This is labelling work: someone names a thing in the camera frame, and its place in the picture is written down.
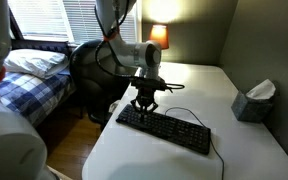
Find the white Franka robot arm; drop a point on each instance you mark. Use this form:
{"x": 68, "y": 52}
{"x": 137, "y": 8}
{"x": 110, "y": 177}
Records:
{"x": 130, "y": 51}

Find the blue plaid bed blanket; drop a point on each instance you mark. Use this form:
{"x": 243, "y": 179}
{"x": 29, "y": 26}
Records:
{"x": 34, "y": 93}

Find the orange shade table lamp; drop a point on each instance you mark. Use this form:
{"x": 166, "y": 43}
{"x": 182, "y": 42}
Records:
{"x": 160, "y": 35}

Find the black office chair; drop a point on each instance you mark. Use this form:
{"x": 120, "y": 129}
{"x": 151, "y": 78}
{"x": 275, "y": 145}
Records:
{"x": 90, "y": 80}

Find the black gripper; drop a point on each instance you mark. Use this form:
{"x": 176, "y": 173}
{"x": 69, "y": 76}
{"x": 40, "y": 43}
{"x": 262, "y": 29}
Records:
{"x": 146, "y": 96}

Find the small white object by chair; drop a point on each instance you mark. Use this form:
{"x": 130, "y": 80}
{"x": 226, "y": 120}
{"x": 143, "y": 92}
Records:
{"x": 113, "y": 106}

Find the wide white window blind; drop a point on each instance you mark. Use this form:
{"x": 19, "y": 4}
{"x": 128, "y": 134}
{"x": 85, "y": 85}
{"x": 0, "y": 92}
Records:
{"x": 80, "y": 20}

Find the grey tissue box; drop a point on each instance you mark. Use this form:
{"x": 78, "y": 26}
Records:
{"x": 249, "y": 110}

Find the dark patterned headboard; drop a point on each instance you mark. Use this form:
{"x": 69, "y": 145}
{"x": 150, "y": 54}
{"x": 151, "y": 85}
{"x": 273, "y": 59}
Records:
{"x": 47, "y": 46}

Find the narrow white window blind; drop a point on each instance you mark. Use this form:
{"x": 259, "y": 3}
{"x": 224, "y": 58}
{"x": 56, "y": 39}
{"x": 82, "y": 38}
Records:
{"x": 40, "y": 18}

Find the black computer keyboard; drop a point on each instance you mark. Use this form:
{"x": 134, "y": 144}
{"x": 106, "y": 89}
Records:
{"x": 170, "y": 130}

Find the dark slanted wooden beam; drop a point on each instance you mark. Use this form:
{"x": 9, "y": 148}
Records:
{"x": 15, "y": 28}

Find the white tissue sheet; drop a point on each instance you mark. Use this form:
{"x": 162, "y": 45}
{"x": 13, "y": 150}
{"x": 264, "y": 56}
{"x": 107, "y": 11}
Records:
{"x": 261, "y": 90}

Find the white pillow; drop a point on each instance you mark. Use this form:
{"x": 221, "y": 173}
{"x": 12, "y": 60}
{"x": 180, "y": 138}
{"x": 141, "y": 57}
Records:
{"x": 34, "y": 61}

